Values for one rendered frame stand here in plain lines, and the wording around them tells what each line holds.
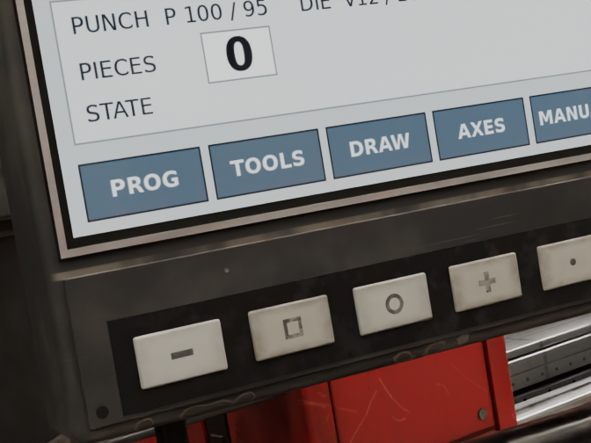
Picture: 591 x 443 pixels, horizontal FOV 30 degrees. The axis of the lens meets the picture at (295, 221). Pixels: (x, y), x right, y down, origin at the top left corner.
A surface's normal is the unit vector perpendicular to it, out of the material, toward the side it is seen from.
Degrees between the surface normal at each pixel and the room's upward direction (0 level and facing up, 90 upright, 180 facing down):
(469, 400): 90
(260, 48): 90
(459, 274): 90
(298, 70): 90
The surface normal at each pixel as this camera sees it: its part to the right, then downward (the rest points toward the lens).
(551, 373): 0.57, -0.05
